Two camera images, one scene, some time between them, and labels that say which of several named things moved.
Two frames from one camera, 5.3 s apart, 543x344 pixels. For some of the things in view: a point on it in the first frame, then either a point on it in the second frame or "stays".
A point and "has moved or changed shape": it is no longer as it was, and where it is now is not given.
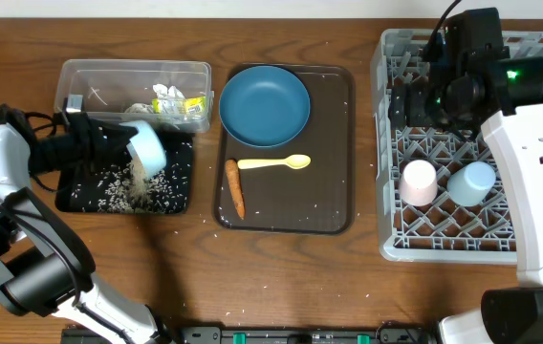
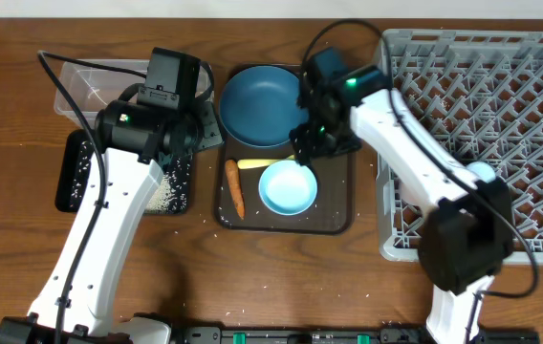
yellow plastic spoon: x=296 y=161 stays
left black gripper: x=91 y=139 to x=214 y=134
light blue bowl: x=146 y=147 has moved or changed shape
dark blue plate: x=264 y=106 stays
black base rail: x=286 y=334 stays
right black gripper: x=417 y=94 to x=306 y=148
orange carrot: x=234 y=179 stays
